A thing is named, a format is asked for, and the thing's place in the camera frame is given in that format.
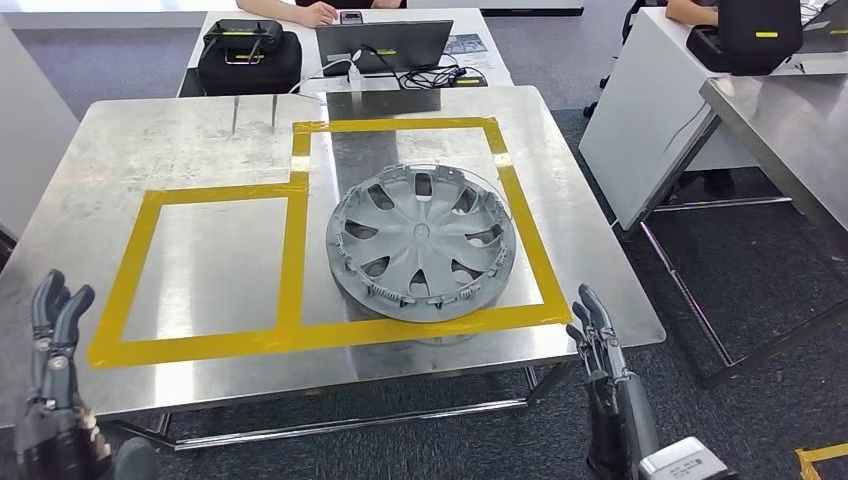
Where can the printed paper sheet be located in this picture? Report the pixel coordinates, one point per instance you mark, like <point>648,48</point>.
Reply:
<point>467,46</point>

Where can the yellow workbench tape outline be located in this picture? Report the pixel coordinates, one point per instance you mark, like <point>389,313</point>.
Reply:
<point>291,265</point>

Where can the person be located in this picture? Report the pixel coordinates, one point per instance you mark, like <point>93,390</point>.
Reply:
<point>305,12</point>
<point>689,10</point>

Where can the black bag with yellow label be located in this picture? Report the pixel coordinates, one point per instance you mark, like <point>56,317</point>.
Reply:
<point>755,40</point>

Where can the black smartphone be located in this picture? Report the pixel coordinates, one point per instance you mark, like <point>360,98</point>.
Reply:
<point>351,17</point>

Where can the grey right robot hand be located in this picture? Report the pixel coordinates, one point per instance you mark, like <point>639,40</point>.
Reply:
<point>619,424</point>

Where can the black carry case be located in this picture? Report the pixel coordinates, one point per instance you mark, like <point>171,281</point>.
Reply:
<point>252,73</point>

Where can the white cabinet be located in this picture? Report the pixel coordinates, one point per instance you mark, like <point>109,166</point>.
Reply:
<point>33,132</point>

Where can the black yellow-labelled power brick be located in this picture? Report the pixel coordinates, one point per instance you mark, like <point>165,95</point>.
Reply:
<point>470,80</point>

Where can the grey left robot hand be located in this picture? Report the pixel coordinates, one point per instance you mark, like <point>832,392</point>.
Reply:
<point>56,437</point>

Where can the yellow floor tape marking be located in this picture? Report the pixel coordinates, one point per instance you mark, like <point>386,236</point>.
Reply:
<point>809,460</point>

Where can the grey laptop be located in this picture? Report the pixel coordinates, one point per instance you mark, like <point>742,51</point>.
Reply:
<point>384,40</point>

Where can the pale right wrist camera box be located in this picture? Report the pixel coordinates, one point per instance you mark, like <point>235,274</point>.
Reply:
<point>682,464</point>

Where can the black office chair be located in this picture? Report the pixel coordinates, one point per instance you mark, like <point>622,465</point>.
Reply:
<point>629,26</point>

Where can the white desk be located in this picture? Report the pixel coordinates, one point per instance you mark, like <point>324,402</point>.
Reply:
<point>642,132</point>
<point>464,23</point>

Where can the steel table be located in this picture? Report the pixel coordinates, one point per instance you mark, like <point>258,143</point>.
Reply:
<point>795,126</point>

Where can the grey plastic wheel hubcap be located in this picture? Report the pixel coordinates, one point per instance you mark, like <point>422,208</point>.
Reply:
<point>420,232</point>

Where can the steel workbench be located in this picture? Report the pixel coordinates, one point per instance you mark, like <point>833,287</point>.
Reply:
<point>199,132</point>

